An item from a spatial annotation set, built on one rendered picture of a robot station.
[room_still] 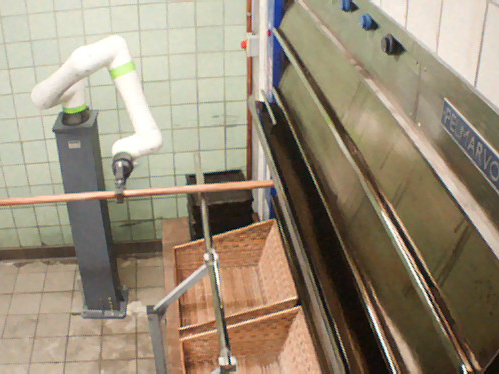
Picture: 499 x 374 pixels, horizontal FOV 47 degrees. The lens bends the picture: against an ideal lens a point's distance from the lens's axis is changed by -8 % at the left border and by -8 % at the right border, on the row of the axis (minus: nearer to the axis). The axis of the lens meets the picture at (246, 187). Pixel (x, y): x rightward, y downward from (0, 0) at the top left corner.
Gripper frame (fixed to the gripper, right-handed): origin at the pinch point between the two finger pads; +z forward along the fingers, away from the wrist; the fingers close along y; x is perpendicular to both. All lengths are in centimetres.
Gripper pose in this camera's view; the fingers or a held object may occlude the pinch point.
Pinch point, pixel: (119, 193)
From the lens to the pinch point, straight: 241.2
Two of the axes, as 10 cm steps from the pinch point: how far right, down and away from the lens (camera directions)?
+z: 1.2, 5.2, -8.5
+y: 0.0, 8.5, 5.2
